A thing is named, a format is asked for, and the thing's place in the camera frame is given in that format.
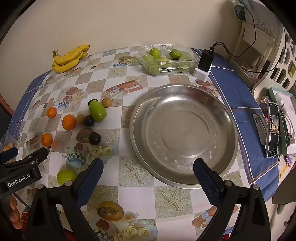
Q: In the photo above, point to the bag of green limes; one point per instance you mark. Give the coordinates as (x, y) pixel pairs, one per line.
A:
(167, 66)

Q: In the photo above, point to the round green jujube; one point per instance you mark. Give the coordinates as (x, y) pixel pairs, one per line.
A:
(65, 176)

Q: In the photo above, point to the clear plastic bag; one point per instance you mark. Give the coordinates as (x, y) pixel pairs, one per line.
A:
(2, 141)

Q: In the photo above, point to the white openwork chair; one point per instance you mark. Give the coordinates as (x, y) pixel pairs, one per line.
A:
(283, 58)

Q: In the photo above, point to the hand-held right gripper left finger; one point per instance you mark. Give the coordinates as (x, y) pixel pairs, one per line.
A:
(91, 176)

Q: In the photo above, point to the patterned cup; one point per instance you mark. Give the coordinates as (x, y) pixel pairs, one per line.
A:
(264, 102)

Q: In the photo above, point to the green mango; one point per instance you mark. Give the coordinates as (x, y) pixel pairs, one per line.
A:
(97, 111)

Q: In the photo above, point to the white stand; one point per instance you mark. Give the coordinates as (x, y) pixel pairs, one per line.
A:
(247, 34)

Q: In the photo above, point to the metal basin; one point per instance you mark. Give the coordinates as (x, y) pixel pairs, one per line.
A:
(185, 136)

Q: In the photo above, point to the yellow banana bunch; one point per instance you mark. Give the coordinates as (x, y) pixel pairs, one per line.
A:
(66, 60)

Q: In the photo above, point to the dark furniture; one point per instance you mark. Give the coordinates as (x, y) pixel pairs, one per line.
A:
(4, 111)

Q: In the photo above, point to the teal cloth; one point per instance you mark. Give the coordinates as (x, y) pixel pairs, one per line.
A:
(240, 9)

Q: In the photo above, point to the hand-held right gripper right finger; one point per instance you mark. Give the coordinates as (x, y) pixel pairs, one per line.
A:
(205, 179)

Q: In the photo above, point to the brown longan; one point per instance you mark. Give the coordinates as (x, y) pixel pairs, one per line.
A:
(107, 102)
(80, 118)

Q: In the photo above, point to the white plug base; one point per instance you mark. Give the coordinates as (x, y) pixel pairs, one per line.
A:
(200, 74)

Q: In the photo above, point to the black remote control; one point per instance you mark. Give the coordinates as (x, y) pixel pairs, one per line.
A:
(285, 129)

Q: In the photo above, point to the black power adapter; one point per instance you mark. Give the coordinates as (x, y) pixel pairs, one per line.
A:
(205, 60)

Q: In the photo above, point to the person's left hand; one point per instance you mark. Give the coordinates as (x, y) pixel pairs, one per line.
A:
(14, 214)

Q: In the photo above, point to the black smartphone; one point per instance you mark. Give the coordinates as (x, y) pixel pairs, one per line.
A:
(272, 129)

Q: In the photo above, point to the white teal-edged box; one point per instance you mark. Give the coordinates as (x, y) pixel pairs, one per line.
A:
(290, 102)

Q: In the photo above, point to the white tube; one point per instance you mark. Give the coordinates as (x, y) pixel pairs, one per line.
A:
(280, 100)

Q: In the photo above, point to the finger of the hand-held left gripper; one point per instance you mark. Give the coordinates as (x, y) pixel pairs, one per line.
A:
(9, 154)
(37, 155)

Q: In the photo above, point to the pile of packed green jujubes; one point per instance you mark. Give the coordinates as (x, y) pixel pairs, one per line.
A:
(154, 52)

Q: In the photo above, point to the grey plastic case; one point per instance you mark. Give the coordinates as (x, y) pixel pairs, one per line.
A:
(260, 128)

